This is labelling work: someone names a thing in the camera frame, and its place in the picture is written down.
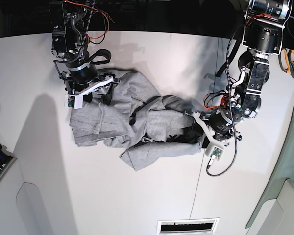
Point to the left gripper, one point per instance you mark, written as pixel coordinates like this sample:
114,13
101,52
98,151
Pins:
216,126

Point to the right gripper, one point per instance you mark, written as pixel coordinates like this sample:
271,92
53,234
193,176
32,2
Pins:
86,81

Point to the grey t-shirt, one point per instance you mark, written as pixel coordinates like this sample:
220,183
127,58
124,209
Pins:
145,124

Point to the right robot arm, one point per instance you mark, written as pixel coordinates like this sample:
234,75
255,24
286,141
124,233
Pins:
70,21

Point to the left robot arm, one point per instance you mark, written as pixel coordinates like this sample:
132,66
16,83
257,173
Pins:
262,35

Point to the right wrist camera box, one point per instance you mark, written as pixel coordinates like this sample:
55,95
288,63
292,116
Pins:
74,101

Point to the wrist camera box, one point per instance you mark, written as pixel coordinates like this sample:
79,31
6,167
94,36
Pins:
214,152
74,101

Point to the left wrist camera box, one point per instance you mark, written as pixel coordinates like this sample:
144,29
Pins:
214,152

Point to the orange handled scissors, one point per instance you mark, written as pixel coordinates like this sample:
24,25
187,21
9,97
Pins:
286,61

